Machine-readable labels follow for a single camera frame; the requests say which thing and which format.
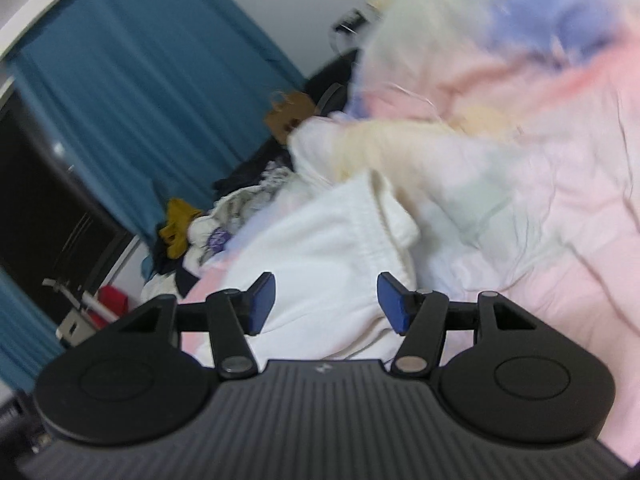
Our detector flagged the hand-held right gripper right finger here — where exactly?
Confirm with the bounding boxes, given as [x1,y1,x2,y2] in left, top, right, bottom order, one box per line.
[376,271,538,376]

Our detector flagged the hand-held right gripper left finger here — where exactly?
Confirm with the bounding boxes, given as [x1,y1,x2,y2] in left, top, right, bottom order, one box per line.
[115,271,277,380]

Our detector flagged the white pants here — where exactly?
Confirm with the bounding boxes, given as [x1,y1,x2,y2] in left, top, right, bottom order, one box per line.
[197,170,422,367]

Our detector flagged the grey white garment purple label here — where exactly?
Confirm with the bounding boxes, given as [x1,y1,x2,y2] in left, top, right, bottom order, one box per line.
[187,160,297,272]

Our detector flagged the black cloth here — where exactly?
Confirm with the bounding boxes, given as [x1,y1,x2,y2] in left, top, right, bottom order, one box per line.
[149,237,201,297]

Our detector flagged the mustard yellow cloth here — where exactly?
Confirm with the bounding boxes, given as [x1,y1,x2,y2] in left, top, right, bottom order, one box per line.
[159,198,204,261]

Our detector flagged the dark clothing heap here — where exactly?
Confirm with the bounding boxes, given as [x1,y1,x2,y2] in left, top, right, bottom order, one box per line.
[212,152,294,197]

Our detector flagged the red cloth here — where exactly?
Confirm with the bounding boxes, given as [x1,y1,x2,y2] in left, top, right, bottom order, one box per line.
[97,285,133,322]

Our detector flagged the pastel bed sheet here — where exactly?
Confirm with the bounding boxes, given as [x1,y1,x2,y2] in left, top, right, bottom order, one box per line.
[180,200,640,466]

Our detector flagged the white folding board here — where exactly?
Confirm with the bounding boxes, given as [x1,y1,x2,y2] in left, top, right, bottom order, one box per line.
[56,310,102,349]

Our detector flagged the metal drying rack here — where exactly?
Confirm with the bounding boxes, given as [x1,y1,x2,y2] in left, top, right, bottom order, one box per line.
[42,277,109,332]

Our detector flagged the brown paper bag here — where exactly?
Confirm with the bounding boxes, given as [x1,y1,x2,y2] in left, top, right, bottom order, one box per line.
[264,91,319,147]

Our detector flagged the pastel duvet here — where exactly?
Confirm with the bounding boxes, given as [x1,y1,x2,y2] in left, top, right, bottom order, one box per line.
[287,0,640,307]

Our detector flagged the black chair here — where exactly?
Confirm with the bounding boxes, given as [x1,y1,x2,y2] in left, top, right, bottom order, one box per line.
[305,47,364,119]

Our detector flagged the blue curtain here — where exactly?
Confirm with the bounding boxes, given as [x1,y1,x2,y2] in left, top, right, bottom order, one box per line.
[0,267,67,394]
[7,0,309,247]

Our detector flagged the dark window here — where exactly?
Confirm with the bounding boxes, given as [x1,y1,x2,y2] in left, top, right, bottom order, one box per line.
[0,77,134,329]

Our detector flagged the wall socket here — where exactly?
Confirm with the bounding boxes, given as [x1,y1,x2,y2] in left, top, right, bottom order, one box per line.
[332,7,374,37]

